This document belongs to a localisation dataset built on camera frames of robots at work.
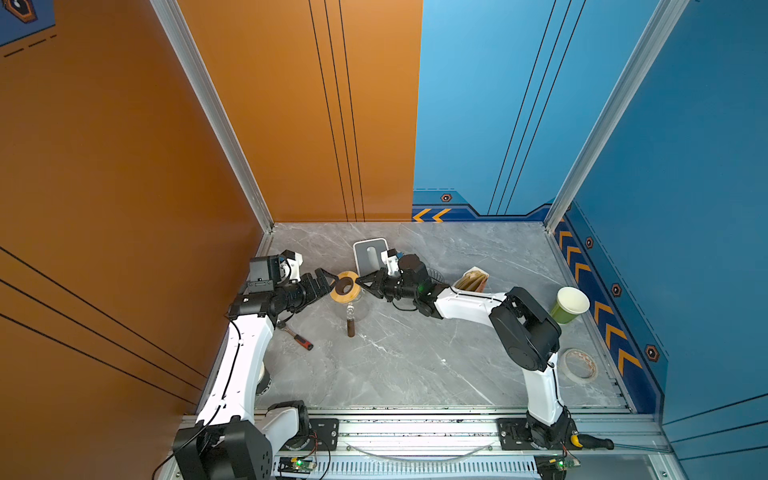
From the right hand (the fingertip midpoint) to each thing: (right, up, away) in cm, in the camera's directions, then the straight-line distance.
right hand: (354, 283), depth 84 cm
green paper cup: (+67, -7, +9) cm, 68 cm away
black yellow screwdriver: (+58, -36, -14) cm, 70 cm away
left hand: (-6, +1, -6) cm, 9 cm away
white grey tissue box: (+2, +8, +22) cm, 23 cm away
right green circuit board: (+49, -42, -14) cm, 66 cm away
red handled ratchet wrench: (-17, -18, +5) cm, 25 cm away
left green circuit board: (-12, -42, -13) cm, 46 cm away
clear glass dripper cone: (+25, +1, +12) cm, 28 cm away
